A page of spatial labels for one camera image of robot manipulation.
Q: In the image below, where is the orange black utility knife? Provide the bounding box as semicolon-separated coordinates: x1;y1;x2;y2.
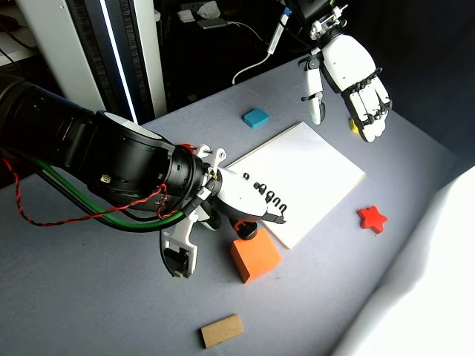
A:
232;219;258;240

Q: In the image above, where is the orange cube block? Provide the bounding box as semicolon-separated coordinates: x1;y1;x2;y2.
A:
229;228;283;285

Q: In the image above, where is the blue rounded block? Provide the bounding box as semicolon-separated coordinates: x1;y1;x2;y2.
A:
243;108;270;130

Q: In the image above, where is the white paper sheet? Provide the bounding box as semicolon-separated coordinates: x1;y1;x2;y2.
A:
224;121;367;250

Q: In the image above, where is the red star block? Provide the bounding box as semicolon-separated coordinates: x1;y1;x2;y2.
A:
356;205;389;234

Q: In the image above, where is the white adapter with blue plug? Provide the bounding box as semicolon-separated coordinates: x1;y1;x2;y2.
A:
267;5;292;56

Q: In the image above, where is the brown rectangular block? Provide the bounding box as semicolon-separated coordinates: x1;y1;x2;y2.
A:
200;314;245;349

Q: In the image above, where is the grey flat device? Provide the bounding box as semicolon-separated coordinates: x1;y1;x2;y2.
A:
196;17;229;31

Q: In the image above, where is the crumpled white wrap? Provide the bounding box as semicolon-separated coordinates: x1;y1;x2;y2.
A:
196;1;222;19

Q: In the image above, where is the grey table cloth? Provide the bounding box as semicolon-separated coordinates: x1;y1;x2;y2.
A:
0;55;459;356

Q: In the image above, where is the white and black column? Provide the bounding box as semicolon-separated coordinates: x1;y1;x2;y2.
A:
14;0;168;125

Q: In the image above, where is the white side desk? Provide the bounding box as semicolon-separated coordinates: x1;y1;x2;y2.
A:
0;14;38;67

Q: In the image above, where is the thin white charger cable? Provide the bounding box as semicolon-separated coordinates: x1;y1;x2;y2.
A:
226;21;266;44

